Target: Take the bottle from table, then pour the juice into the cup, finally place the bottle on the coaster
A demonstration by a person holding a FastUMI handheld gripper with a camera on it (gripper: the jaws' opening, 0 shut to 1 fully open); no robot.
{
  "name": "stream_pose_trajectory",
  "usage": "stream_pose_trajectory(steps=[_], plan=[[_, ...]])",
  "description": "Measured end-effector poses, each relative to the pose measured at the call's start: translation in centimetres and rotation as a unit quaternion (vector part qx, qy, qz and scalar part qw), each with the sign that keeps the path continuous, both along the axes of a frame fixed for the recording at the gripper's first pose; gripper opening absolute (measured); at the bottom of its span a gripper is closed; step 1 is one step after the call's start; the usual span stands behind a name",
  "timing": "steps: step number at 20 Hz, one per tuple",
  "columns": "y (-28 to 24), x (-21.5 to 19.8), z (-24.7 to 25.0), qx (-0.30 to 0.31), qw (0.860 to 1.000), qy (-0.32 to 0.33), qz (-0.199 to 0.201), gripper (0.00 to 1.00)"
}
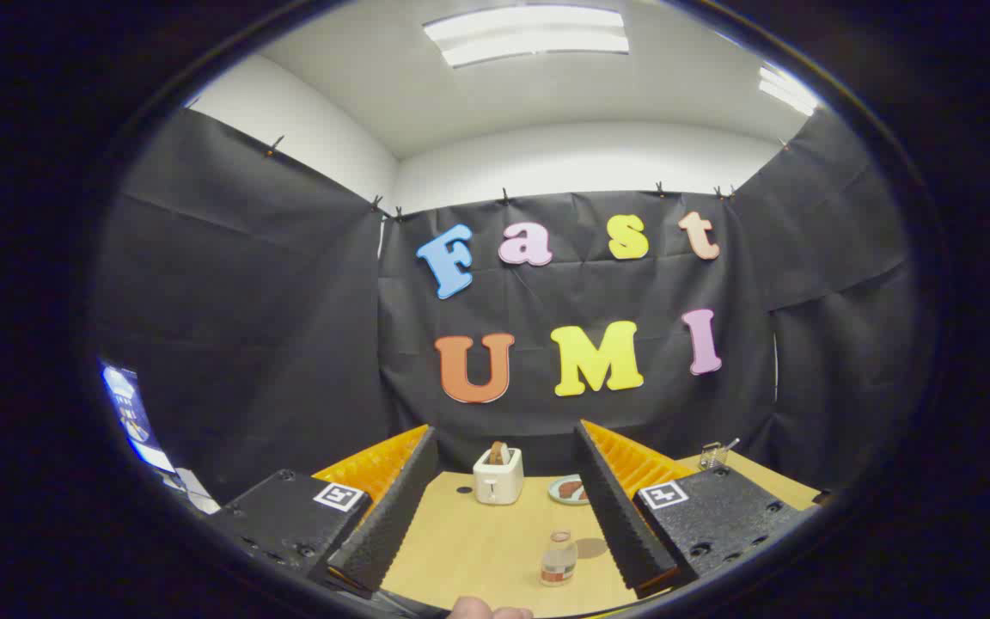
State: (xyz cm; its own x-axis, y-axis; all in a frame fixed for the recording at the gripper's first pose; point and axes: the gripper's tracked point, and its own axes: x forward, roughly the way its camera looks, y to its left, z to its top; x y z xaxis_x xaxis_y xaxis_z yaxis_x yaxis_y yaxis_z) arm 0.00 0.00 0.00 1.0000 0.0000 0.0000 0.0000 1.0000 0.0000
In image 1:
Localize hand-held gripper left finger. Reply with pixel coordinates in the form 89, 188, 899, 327
207, 424, 440, 598

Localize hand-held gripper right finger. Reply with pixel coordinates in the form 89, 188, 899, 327
574, 420, 816, 600

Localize clear plastic juice bottle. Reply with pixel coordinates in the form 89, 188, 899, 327
540, 530, 579, 587

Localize pale green plate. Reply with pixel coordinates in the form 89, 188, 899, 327
547, 475, 590, 506

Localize wooden table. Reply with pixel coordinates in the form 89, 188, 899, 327
379, 447, 822, 618

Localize white toaster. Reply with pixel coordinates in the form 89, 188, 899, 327
473, 447, 524, 506

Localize white paper sheet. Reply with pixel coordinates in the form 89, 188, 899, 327
175, 468, 221, 517

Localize black backdrop cloth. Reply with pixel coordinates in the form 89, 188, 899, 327
91, 107, 917, 508

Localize blue printed banner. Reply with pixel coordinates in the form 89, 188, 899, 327
102, 361, 176, 475

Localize small ceiling light panel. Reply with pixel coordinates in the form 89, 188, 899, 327
758, 64, 821, 117

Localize large ceiling light panel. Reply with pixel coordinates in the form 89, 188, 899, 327
423, 4, 631, 70

